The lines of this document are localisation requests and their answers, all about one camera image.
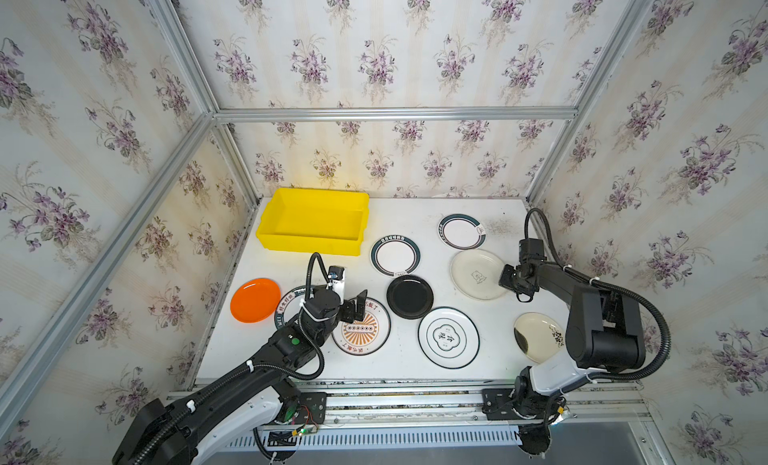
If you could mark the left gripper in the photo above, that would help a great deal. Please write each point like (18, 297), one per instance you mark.
(350, 309)

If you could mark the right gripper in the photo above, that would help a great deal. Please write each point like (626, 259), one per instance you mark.
(518, 280)

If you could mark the cream plate black floral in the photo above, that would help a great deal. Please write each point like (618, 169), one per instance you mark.
(538, 336)

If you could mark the plain cream plate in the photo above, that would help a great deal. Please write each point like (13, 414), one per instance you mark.
(476, 274)

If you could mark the white plate black quatrefoil outline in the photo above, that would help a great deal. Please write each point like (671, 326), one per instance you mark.
(449, 338)

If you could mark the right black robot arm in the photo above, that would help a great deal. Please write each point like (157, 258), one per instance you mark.
(612, 333)

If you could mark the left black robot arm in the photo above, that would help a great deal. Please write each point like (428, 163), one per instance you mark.
(191, 429)

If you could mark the yellow plastic bin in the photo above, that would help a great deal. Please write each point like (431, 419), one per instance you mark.
(313, 220)

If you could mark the orange sunburst pattern plate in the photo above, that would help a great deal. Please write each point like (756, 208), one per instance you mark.
(366, 336)

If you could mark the green red ringed plate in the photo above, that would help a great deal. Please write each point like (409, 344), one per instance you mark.
(395, 255)

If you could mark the large green rimmed plate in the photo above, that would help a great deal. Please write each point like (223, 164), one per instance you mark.
(288, 306)

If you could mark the small green ringed plate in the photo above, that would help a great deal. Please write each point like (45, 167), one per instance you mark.
(461, 231)

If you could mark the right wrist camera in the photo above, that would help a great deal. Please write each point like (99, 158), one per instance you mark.
(531, 250)

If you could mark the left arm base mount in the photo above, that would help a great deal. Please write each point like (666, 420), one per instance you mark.
(307, 408)

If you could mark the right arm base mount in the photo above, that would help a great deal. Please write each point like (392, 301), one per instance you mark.
(510, 404)

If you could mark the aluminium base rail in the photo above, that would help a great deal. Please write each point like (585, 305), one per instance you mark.
(450, 402)

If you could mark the aluminium frame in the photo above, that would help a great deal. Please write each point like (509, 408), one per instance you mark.
(103, 102)

